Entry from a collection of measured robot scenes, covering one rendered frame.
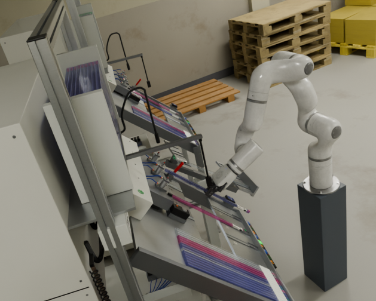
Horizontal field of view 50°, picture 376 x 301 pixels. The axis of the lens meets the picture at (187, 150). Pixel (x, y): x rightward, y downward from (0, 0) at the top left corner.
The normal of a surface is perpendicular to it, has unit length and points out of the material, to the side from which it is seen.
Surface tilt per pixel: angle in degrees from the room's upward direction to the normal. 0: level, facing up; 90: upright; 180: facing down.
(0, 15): 90
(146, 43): 90
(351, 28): 90
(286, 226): 0
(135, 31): 90
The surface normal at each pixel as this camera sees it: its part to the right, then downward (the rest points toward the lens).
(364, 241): -0.20, -0.86
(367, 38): -0.73, 0.45
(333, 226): 0.45, 0.36
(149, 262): 0.22, 0.43
